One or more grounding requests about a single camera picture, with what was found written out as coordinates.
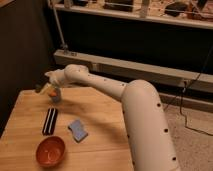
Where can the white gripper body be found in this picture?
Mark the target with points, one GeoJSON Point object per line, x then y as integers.
{"type": "Point", "coordinates": [56, 77]}

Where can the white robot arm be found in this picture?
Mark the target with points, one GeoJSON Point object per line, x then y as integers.
{"type": "Point", "coordinates": [150, 142]}

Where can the blue ceramic cup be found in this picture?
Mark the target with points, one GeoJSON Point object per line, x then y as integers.
{"type": "Point", "coordinates": [55, 96]}

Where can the metal pole with clamp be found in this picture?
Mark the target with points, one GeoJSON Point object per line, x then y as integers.
{"type": "Point", "coordinates": [64, 45]}

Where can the black white striped eraser block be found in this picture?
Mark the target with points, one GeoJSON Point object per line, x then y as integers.
{"type": "Point", "coordinates": [50, 121]}

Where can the blue sponge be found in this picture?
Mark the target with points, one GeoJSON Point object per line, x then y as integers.
{"type": "Point", "coordinates": [77, 129]}

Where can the orange bowl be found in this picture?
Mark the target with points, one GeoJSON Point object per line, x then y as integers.
{"type": "Point", "coordinates": [50, 152]}

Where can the white shelf rail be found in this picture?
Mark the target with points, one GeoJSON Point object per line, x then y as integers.
{"type": "Point", "coordinates": [132, 16]}

